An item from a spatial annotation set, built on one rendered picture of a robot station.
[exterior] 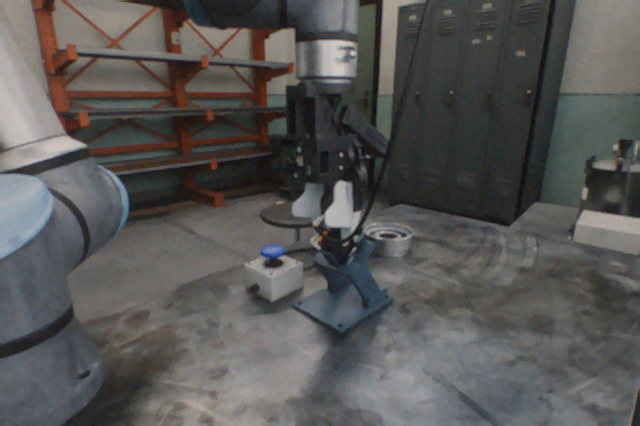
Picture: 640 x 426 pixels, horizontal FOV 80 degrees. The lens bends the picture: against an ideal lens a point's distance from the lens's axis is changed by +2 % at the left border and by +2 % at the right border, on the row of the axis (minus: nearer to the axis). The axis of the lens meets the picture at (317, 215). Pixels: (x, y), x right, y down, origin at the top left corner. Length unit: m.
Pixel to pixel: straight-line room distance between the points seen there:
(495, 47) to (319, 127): 3.09
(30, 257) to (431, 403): 0.42
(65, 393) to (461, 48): 3.46
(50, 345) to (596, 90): 3.74
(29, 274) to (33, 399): 0.12
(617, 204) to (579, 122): 2.34
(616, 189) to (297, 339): 1.21
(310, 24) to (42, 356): 0.44
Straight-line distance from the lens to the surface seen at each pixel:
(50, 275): 0.46
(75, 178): 0.55
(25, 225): 0.43
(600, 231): 1.33
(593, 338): 0.66
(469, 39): 3.60
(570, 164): 3.87
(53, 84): 4.05
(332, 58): 0.46
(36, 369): 0.48
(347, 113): 0.49
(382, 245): 0.77
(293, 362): 0.50
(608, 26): 3.86
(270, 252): 0.62
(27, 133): 0.56
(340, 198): 0.49
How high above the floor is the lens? 1.11
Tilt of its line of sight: 17 degrees down
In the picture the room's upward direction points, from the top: straight up
